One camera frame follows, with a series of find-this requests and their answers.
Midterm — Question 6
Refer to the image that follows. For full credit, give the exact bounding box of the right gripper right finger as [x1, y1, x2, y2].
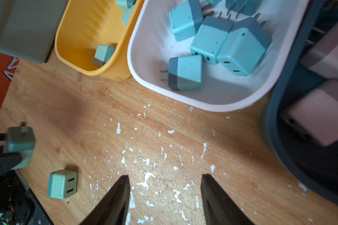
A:
[201, 174, 253, 225]

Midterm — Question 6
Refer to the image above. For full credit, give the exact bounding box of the teal plug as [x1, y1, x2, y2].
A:
[217, 17, 271, 76]
[206, 0, 221, 7]

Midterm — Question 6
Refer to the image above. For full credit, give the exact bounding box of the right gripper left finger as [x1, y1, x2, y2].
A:
[81, 175, 131, 225]

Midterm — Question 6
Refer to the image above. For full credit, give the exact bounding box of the pink plug front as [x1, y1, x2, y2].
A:
[280, 80, 338, 147]

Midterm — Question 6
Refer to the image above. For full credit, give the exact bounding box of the blue plug top pile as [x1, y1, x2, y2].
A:
[169, 0, 212, 42]

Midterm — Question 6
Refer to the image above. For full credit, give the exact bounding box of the white storage bin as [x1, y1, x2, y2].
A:
[128, 1, 313, 112]

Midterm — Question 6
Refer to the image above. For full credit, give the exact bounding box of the yellow storage bin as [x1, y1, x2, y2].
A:
[54, 1, 144, 81]

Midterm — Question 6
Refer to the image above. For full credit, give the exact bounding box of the dark teal storage bin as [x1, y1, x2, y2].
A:
[261, 1, 338, 206]

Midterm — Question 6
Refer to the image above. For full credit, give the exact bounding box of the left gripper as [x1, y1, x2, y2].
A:
[0, 133, 35, 225]

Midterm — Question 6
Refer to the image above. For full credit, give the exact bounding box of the pink plug pile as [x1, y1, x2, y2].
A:
[300, 22, 338, 80]

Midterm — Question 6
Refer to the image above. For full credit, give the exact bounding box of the green plug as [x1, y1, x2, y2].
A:
[93, 45, 116, 67]
[122, 5, 135, 27]
[48, 170, 78, 199]
[3, 122, 36, 170]
[116, 0, 136, 13]

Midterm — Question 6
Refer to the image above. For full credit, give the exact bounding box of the blue plug pile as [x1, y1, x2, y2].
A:
[161, 55, 203, 91]
[190, 17, 234, 65]
[169, 0, 212, 42]

